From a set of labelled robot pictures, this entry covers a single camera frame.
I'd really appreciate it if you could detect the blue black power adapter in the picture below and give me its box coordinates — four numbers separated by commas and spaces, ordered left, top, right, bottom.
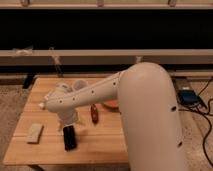
177, 89, 199, 105

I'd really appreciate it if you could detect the white tube with cap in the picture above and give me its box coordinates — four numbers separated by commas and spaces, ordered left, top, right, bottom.
39, 82, 72, 110

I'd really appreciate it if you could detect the wooden table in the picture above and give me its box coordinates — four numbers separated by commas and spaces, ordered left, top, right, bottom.
3, 78, 128, 165

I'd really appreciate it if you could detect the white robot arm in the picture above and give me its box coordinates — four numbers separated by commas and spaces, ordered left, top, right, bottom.
45, 62, 188, 171

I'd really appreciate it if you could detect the black eraser block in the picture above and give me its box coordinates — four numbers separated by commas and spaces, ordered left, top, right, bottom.
63, 126, 77, 151

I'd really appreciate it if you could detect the black cable on floor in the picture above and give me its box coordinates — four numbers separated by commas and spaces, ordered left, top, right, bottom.
178, 78, 213, 168

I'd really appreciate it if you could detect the beige rectangular sponge block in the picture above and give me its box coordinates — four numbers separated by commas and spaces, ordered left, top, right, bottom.
26, 123, 44, 144

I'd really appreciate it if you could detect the translucent plastic cup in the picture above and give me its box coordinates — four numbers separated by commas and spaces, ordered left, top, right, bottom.
72, 79, 88, 91

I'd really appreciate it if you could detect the orange bowl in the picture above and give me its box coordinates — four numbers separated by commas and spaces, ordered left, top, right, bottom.
102, 100, 119, 111

